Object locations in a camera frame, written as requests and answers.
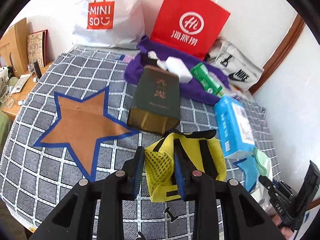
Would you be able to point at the brown framed picture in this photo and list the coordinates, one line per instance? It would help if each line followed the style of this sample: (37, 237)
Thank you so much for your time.
(37, 47)

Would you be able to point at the brown wooden door frame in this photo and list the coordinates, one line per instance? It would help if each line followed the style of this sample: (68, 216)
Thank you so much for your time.
(281, 52)

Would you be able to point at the green wet wipe packet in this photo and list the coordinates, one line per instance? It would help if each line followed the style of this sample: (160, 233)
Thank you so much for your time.
(201, 74)

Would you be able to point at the clear drinking glass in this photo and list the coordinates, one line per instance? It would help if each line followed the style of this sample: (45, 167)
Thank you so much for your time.
(6, 98)

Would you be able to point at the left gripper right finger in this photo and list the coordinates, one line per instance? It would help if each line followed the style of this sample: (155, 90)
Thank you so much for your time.
(186, 185)

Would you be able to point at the wooden bedside table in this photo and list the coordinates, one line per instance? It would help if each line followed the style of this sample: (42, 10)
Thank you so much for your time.
(22, 95)

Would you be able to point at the dark green tea box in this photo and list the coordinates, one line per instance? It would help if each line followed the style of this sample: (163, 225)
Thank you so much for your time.
(155, 107)

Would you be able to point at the brown felt star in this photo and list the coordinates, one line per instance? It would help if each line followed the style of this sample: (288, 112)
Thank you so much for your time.
(81, 126)

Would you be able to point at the red Haidilao paper bag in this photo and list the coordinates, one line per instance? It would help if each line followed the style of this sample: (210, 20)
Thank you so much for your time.
(191, 26)

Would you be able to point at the grey Nike waist bag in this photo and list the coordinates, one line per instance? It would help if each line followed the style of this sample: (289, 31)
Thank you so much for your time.
(241, 72)

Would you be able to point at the white sponge block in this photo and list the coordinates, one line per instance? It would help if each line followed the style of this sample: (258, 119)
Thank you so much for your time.
(176, 66)

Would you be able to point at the mint green cloth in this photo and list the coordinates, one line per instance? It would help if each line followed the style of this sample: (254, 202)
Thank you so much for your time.
(262, 161)

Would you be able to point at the white spotted plush toy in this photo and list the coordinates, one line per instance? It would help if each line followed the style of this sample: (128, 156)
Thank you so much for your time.
(5, 74)

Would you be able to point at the blue tissue pack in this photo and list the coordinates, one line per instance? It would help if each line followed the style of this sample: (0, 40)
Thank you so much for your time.
(235, 133)

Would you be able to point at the grey checkered cloth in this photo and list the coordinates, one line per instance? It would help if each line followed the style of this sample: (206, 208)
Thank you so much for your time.
(35, 179)

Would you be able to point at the black bottle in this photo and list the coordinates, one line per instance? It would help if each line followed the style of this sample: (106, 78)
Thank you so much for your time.
(37, 69)

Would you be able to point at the white Miniso plastic bag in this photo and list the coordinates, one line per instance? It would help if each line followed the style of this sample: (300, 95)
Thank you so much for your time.
(108, 23)

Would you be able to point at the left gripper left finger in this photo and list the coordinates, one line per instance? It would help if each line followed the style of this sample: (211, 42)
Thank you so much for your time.
(133, 169)

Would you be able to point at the white tissue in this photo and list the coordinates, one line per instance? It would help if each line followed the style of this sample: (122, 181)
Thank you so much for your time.
(152, 55)

